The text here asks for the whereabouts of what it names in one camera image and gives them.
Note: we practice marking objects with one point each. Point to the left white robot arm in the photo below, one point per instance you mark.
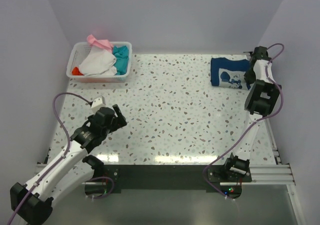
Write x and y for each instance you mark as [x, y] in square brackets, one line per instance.
[33, 200]

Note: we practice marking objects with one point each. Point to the white t-shirt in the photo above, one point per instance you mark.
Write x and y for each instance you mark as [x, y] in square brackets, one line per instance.
[99, 62]

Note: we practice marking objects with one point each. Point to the pink t-shirt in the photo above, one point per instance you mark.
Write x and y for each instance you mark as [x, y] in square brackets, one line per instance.
[100, 43]

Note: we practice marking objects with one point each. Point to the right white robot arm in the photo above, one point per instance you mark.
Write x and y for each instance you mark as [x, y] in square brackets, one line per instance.
[259, 105]

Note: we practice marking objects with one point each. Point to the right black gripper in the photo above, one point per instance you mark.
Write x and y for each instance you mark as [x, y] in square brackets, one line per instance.
[250, 77]

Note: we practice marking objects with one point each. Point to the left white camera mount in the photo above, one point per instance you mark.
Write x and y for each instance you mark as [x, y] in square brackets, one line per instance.
[97, 103]

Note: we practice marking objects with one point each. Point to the teal t-shirt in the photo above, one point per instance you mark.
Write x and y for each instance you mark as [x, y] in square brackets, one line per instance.
[121, 54]

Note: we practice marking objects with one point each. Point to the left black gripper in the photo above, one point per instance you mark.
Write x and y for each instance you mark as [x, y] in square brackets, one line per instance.
[117, 118]

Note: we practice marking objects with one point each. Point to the white plastic laundry basket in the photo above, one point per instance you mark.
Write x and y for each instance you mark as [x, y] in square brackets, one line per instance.
[81, 50]

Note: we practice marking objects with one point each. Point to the orange t-shirt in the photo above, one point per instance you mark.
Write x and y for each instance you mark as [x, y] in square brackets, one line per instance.
[76, 72]

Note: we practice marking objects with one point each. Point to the blue mickey t-shirt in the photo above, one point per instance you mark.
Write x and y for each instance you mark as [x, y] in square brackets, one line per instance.
[228, 73]

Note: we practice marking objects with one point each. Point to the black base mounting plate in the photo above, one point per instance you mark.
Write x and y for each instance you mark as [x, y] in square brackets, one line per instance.
[116, 178]

